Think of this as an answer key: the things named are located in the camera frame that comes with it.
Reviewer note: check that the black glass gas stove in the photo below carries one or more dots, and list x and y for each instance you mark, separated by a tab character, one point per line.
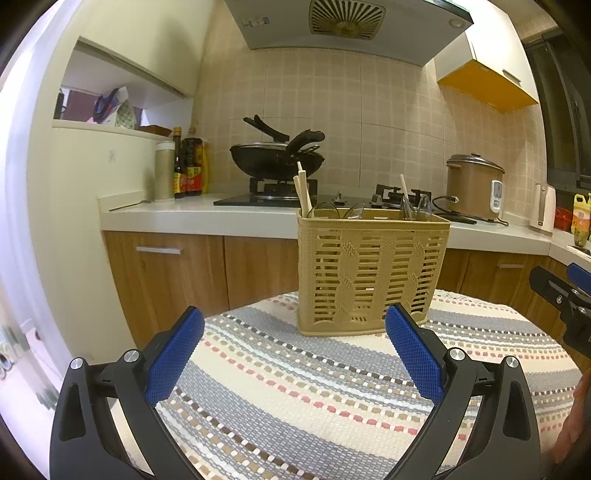
240	200

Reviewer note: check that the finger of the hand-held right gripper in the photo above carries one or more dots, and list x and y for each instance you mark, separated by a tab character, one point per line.
572	318
581	277

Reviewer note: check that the black wok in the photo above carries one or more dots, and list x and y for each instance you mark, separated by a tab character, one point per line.
268	161

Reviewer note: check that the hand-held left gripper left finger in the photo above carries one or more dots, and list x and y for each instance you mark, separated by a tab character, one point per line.
175	355

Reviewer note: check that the white kitchen countertop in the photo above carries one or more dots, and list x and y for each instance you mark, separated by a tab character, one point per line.
184	217

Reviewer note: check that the beige plastic utensil basket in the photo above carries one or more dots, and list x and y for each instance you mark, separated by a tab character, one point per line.
369	277

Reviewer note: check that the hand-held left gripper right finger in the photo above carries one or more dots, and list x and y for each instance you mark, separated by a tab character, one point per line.
415	360

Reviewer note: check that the white cylindrical container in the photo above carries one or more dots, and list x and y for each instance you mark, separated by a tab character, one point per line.
164	175

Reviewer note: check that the grey range hood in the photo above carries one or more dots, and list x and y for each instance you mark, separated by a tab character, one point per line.
286	32

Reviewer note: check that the white purple shopping bag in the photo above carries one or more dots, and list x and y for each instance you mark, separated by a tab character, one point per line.
117	108

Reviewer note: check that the dark window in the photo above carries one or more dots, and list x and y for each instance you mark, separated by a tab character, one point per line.
568	115

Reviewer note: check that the wooden chopstick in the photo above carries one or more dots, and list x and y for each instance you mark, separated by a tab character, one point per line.
303	189
299	196
404	191

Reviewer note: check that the slim yellow bottle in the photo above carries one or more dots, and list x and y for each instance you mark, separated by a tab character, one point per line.
206	170

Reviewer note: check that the brown rice cooker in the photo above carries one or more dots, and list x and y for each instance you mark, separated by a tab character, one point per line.
471	189

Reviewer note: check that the yellow oil bottle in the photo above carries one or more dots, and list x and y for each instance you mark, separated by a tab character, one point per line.
581	217

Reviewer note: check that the brown wooden tray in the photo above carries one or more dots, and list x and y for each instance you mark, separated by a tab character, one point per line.
154	130

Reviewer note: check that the red container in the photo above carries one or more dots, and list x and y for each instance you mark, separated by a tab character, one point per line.
563	219

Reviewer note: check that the white yellow wall cabinet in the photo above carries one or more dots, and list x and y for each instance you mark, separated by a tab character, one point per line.
489	87

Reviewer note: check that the striped woven table mat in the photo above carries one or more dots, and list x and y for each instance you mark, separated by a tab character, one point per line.
300	392

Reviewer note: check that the metal spoon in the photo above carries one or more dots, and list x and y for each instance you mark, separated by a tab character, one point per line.
134	204

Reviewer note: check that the black burner grate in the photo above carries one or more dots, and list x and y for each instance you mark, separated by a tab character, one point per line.
272	187
392	194

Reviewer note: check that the red label sauce bottle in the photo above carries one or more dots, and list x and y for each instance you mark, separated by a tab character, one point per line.
194	175

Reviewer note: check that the white electric kettle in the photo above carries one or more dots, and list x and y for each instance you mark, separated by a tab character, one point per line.
542	207

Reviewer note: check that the clear plastic spoon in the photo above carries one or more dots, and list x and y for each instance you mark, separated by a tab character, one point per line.
355	210
425	206
323	211
408	210

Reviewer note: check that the dark soy sauce bottle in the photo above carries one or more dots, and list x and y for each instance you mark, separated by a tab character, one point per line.
179	175

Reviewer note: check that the black frying pan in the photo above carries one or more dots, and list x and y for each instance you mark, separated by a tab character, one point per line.
272	131

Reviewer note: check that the wooden base cabinet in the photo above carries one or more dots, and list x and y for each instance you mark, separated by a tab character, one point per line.
161	286

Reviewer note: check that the person's right forearm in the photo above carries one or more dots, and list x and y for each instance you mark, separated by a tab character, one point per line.
572	424

